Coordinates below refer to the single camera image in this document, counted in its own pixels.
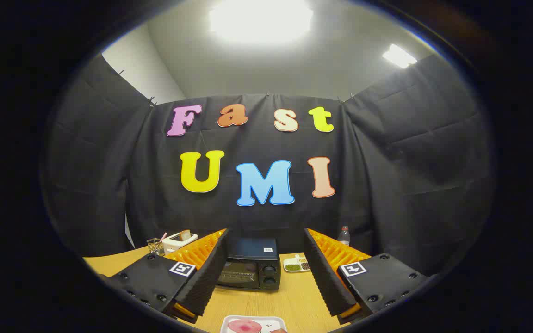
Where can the red label water bottle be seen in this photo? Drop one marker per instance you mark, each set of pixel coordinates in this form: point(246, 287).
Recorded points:
point(343, 237)

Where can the large ceiling light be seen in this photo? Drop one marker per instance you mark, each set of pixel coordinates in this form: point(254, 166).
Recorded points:
point(261, 21)

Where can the white pop-up toaster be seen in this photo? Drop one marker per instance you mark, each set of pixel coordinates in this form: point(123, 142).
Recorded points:
point(174, 243)

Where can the small ceiling light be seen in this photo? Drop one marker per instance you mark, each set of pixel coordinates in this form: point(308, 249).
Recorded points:
point(399, 56)

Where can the pink ham slice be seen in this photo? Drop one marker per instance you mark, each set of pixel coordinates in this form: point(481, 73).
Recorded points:
point(244, 326)

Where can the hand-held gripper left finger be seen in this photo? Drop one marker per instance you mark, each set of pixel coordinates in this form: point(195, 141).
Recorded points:
point(213, 266)

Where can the white divided bean dish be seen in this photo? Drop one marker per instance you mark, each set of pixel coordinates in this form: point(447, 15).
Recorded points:
point(294, 265)

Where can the white square plate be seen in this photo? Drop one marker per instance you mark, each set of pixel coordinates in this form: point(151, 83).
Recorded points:
point(271, 322)

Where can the black toaster oven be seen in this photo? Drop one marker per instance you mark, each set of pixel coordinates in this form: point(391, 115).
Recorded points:
point(252, 249)

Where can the black backdrop cloth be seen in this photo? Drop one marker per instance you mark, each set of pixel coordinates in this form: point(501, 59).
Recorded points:
point(382, 185)

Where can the toast bread slice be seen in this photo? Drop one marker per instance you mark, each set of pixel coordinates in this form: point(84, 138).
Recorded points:
point(185, 235)

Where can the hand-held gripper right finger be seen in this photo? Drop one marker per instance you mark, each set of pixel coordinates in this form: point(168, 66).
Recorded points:
point(319, 268)

